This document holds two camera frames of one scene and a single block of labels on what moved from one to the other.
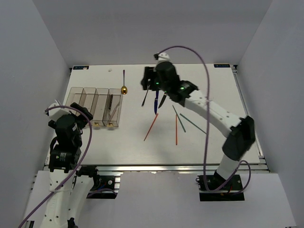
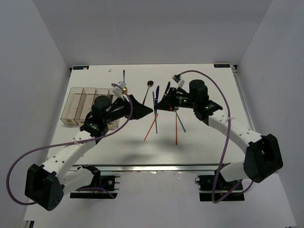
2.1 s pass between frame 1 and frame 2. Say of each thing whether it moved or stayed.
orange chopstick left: stayed
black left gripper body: moved
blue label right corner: stayed
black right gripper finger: moved
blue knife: stayed
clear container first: stayed
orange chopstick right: stayed
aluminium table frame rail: stayed
